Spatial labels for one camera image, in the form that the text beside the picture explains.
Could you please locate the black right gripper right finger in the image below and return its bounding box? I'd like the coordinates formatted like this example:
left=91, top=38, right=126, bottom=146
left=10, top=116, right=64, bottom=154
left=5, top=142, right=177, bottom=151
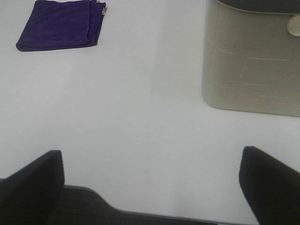
left=239, top=146, right=300, bottom=225

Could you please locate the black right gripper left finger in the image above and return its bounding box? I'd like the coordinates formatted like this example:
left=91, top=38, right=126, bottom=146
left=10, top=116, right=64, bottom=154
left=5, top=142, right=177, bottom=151
left=0, top=150, right=65, bottom=225

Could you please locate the purple towel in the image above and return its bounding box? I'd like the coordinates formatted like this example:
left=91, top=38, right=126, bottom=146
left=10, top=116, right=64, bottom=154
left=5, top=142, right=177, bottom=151
left=15, top=0, right=107, bottom=52

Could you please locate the beige plastic bin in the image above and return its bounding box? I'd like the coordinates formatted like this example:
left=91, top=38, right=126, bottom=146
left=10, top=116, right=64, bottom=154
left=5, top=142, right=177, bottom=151
left=202, top=0, right=300, bottom=116

